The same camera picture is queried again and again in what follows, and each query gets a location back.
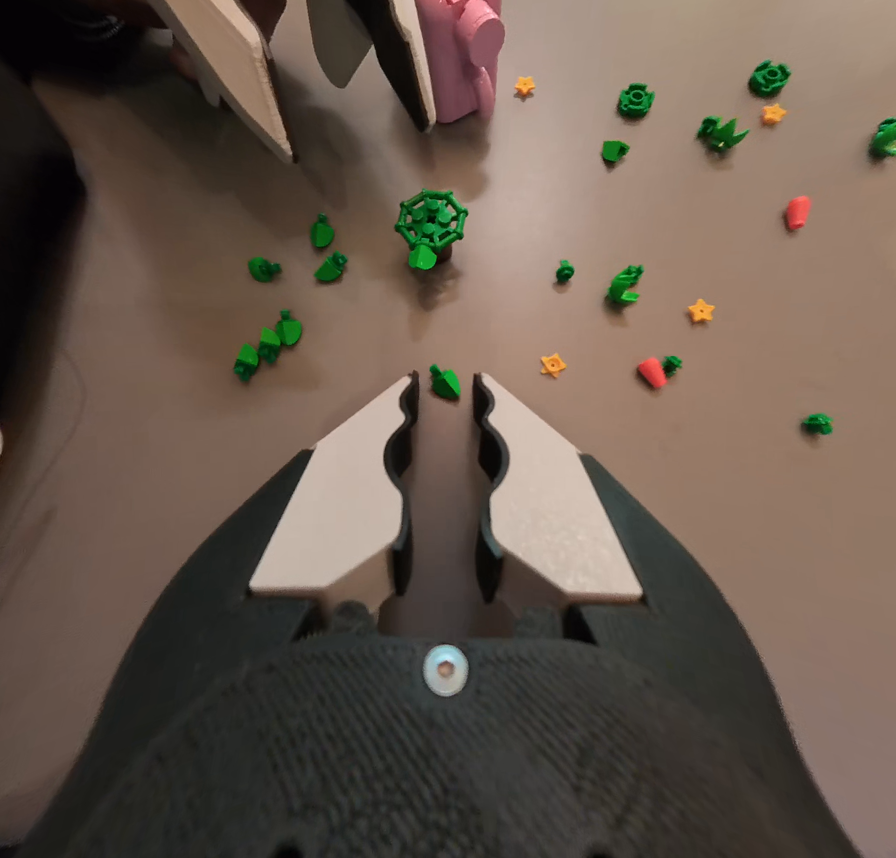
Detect scattered green leaf pieces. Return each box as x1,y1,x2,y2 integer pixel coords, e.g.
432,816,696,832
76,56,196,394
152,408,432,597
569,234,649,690
233,213,350,384

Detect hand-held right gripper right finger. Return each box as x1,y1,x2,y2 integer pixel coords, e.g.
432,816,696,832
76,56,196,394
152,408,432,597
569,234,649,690
472,372,645,622

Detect pink brick watering can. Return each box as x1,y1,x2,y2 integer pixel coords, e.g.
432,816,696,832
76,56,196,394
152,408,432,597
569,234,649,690
406,0,506,126

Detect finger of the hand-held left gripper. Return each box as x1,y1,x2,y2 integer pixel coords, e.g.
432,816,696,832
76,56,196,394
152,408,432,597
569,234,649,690
118,0,295,166
293,0,438,133

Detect green web plant assembly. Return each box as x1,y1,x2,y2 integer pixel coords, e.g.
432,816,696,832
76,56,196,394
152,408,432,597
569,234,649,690
394,188,469,264

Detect green clawed plant brick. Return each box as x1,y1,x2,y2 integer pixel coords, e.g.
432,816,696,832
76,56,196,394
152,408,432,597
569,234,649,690
605,265,645,306

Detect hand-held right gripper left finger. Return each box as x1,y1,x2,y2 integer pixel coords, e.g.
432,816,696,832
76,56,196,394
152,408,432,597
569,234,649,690
248,372,421,621

